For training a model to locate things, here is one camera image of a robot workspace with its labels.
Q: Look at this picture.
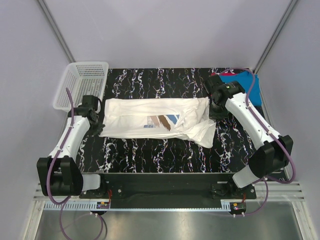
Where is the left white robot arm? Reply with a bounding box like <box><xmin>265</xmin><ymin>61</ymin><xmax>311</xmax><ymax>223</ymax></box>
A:
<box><xmin>36</xmin><ymin>95</ymin><xmax>105</xmax><ymax>197</ymax></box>

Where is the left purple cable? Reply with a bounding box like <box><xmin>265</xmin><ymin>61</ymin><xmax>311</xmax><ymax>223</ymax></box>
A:
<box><xmin>46</xmin><ymin>87</ymin><xmax>110</xmax><ymax>240</ymax></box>

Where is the red folded t shirt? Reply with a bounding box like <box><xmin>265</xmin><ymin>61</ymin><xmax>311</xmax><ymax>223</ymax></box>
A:
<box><xmin>211</xmin><ymin>70</ymin><xmax>237</xmax><ymax>76</ymax></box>

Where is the blue folded t shirt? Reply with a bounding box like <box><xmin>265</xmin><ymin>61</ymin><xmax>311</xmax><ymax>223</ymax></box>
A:
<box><xmin>220</xmin><ymin>71</ymin><xmax>262</xmax><ymax>107</ymax></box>

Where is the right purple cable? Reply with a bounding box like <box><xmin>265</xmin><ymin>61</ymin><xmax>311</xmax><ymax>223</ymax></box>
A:
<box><xmin>214</xmin><ymin>67</ymin><xmax>298</xmax><ymax>217</ymax></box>

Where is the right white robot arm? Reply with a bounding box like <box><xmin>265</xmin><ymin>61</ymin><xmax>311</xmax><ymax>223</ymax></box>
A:
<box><xmin>204</xmin><ymin>74</ymin><xmax>293</xmax><ymax>189</ymax></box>

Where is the small circuit board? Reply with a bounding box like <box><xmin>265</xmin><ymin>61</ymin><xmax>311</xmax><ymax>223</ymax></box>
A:
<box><xmin>230</xmin><ymin>202</ymin><xmax>247</xmax><ymax>211</ymax></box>
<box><xmin>96</xmin><ymin>201</ymin><xmax>110</xmax><ymax>209</ymax></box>

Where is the right small circuit board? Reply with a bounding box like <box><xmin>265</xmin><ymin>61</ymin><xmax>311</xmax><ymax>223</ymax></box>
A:
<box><xmin>230</xmin><ymin>202</ymin><xmax>247</xmax><ymax>211</ymax></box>

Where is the purple cable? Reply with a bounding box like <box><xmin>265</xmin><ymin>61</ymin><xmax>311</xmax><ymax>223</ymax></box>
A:
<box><xmin>46</xmin><ymin>87</ymin><xmax>110</xmax><ymax>240</ymax></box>
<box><xmin>214</xmin><ymin>67</ymin><xmax>298</xmax><ymax>217</ymax></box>

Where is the white printed t shirt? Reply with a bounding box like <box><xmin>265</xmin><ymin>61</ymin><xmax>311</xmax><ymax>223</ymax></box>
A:
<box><xmin>100</xmin><ymin>97</ymin><xmax>216</xmax><ymax>149</ymax></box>

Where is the aluminium rail profile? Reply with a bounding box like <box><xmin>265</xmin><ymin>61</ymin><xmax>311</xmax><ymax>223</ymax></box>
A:
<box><xmin>32</xmin><ymin>181</ymin><xmax>305</xmax><ymax>202</ymax></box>

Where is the white slotted cable duct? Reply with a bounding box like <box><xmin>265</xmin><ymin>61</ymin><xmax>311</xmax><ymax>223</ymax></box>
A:
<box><xmin>43</xmin><ymin>200</ymin><xmax>233</xmax><ymax>212</ymax></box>

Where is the left small circuit board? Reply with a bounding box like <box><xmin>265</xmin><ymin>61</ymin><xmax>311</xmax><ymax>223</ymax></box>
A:
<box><xmin>96</xmin><ymin>201</ymin><xmax>110</xmax><ymax>209</ymax></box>

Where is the white plastic basket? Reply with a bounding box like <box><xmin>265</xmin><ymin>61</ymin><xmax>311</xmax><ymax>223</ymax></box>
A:
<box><xmin>52</xmin><ymin>61</ymin><xmax>109</xmax><ymax>112</ymax></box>

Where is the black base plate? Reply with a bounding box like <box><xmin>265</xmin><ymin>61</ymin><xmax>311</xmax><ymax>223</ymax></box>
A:
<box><xmin>80</xmin><ymin>172</ymin><xmax>257</xmax><ymax>200</ymax></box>

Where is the black marble pattern mat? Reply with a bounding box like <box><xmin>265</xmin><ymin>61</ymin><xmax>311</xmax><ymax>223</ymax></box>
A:
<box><xmin>75</xmin><ymin>68</ymin><xmax>255</xmax><ymax>174</ymax></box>

